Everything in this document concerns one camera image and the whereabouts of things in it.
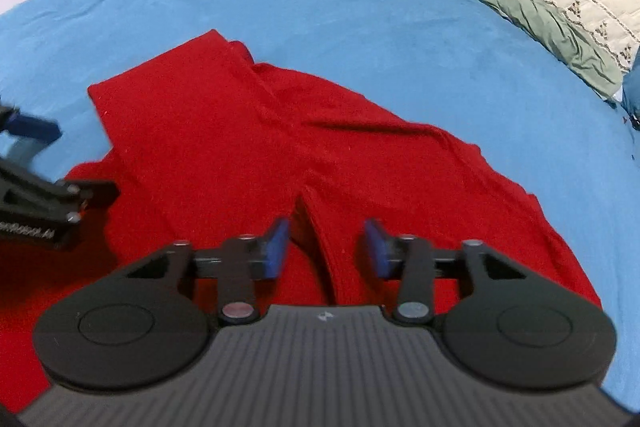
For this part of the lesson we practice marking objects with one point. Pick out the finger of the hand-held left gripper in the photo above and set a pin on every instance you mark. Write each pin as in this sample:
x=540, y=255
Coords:
x=37, y=128
x=92, y=195

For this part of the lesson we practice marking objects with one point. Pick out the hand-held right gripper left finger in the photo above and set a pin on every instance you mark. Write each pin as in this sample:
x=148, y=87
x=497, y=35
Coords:
x=276, y=249

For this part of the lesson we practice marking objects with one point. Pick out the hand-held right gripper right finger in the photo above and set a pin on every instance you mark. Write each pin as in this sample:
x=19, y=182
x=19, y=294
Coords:
x=376, y=249

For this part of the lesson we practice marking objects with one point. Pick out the red knit garment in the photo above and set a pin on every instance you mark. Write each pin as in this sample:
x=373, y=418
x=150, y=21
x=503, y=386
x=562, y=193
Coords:
x=225, y=132

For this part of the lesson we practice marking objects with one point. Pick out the blue bed sheet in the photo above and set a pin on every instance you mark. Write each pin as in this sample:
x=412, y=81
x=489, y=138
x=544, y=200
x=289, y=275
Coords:
x=375, y=32

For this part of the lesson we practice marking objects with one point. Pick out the green pillow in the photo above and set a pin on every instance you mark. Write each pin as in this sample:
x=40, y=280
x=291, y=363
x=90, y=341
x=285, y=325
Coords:
x=550, y=29

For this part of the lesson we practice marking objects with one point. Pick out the dark blue cloth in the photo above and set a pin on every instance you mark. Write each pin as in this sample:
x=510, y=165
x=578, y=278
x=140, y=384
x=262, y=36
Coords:
x=633, y=89

